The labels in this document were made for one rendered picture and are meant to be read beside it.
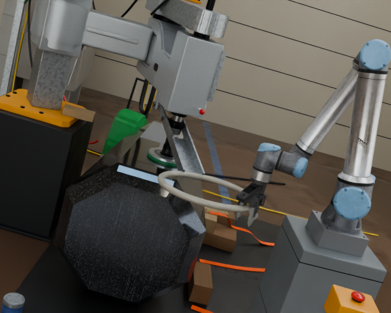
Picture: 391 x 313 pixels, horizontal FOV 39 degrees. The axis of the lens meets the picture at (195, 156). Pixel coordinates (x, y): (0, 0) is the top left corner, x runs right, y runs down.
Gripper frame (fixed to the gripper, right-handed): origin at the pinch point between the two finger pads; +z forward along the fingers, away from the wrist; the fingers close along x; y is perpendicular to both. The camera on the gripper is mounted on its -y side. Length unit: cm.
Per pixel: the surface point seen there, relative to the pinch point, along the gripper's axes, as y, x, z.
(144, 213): 2, 58, 23
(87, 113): 28, 147, -5
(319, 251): 15.0, -32.5, 0.9
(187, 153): 24, 59, -11
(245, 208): -3.3, -1.1, -6.8
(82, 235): -14, 82, 45
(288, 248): 21.2, -15.7, 8.7
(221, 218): 164, 109, 65
